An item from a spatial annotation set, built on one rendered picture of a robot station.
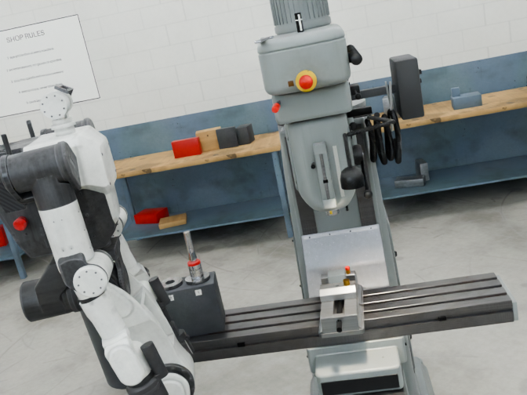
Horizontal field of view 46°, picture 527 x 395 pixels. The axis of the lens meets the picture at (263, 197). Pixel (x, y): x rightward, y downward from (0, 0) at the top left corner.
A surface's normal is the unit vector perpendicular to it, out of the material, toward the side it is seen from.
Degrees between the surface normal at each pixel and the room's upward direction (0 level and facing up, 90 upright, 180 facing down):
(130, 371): 89
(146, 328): 115
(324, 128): 90
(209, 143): 90
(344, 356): 0
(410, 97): 90
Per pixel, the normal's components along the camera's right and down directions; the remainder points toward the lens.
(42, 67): -0.09, 0.29
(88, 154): 0.77, -0.07
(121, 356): 0.13, 0.22
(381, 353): -0.19, -0.95
